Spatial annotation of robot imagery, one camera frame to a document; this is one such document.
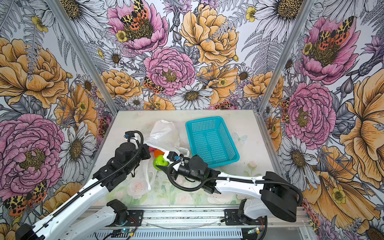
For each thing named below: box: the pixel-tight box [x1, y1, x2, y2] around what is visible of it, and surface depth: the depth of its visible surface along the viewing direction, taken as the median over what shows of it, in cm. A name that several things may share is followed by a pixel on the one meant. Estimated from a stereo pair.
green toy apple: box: [153, 155, 170, 171], surface depth 67 cm
